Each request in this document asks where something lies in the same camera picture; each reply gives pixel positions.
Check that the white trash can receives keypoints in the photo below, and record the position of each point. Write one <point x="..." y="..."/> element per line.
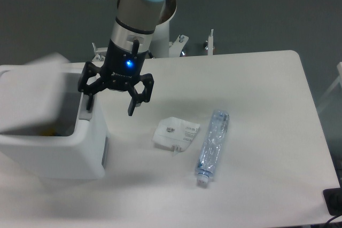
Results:
<point x="80" y="151"/>

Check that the black device at edge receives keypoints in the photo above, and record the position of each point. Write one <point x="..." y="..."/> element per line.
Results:
<point x="332" y="198"/>

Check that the yellow trash inside can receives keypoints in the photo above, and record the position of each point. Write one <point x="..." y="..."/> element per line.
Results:
<point x="50" y="132"/>

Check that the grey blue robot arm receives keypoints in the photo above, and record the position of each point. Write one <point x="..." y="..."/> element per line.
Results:
<point x="134" y="26"/>

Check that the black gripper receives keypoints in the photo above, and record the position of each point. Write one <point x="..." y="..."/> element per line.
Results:
<point x="123" y="67"/>

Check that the white frame at right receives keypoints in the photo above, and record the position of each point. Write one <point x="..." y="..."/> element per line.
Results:
<point x="326" y="98"/>

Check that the white trash can lid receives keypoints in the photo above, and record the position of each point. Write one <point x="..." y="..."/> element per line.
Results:
<point x="32" y="94"/>

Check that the crushed clear plastic bottle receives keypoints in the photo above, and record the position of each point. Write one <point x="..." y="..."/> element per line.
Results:
<point x="212" y="146"/>

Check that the crumpled white plastic bag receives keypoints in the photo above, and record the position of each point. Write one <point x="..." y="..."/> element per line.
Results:
<point x="174" y="135"/>

